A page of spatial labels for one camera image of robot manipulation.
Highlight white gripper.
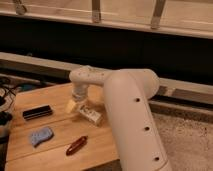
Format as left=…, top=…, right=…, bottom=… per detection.
left=65, top=84, right=88, bottom=113

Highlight blue cloth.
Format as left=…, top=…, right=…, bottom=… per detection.
left=29, top=127, right=54, bottom=148

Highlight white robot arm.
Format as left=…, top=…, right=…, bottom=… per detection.
left=69, top=66, right=172, bottom=171

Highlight black rectangular case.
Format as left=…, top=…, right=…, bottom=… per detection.
left=22, top=105, right=53, bottom=120

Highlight dark red oblong object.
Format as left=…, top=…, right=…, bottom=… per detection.
left=66, top=136, right=88, bottom=156

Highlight black cables at left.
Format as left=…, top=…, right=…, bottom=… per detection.
left=0, top=76, right=17, bottom=144

